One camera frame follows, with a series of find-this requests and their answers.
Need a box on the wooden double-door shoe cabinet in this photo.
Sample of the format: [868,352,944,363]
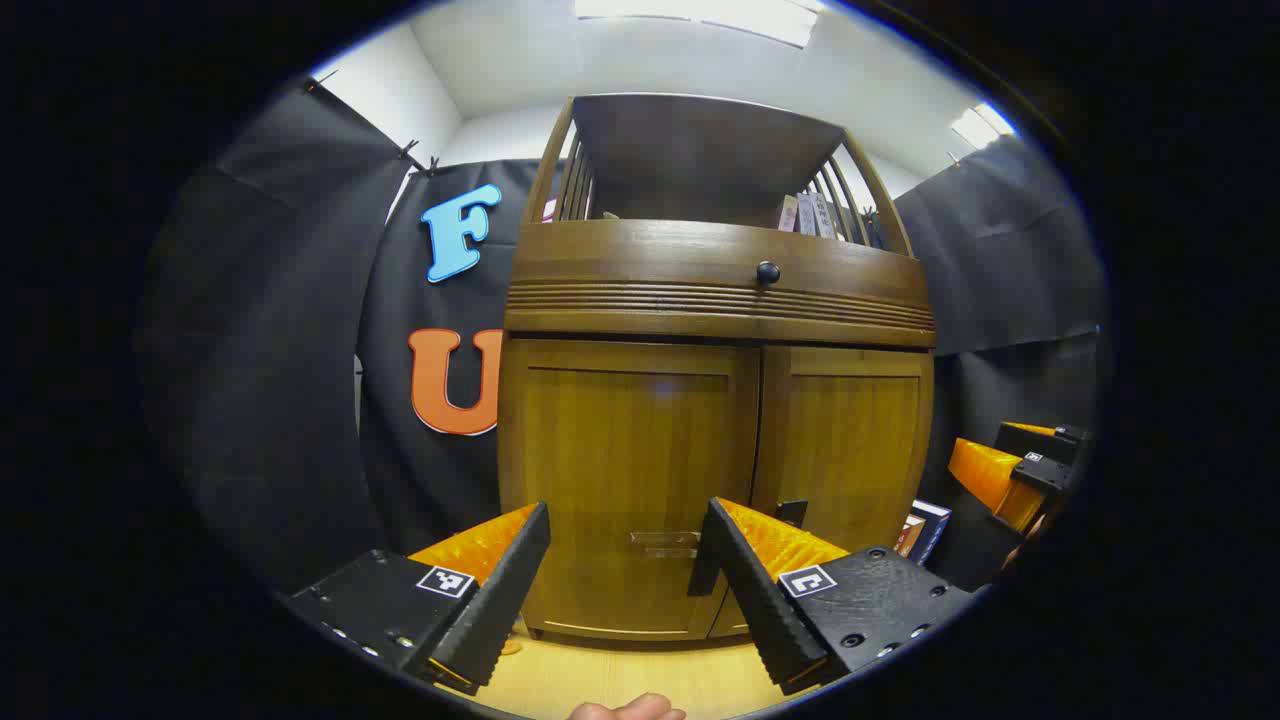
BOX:
[497,93,938,643]

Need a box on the wooden cabinet drawer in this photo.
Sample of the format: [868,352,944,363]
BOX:
[505,220,937,348]

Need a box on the dark blue box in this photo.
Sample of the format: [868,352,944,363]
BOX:
[895,498,953,566]

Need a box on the wooden cabinet door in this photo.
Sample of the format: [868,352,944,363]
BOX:
[500,338,763,641]
[710,345,934,638]

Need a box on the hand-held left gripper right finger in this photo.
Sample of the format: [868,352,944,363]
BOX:
[705,497,976,698]

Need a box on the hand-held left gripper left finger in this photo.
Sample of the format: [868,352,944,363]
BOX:
[283,502,552,696]

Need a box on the black backdrop cloth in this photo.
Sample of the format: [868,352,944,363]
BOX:
[140,80,1106,601]

